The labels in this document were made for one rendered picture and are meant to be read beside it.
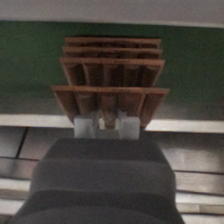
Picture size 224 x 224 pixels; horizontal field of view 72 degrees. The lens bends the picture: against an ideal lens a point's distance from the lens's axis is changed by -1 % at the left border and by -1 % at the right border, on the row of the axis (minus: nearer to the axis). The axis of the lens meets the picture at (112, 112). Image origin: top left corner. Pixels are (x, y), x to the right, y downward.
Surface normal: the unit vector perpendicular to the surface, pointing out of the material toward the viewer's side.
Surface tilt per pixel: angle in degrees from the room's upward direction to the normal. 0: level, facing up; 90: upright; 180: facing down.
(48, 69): 2
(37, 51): 2
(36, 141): 90
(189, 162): 90
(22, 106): 90
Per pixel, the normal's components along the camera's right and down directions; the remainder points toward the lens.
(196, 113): 0.02, -0.48
